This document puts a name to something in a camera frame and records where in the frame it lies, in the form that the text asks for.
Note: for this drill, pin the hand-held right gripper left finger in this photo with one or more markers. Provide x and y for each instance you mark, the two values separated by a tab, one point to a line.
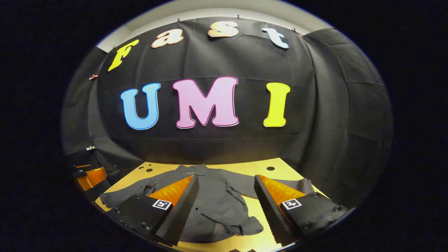
182	210

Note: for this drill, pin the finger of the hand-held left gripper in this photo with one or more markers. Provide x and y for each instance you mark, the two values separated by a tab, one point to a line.
91	177

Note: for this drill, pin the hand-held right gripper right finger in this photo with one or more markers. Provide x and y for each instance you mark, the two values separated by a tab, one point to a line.
269	210

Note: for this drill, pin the grey button-up shirt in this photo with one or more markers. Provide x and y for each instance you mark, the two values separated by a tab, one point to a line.
217	203

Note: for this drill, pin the black backdrop cloth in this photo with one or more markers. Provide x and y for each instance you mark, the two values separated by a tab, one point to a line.
245	147

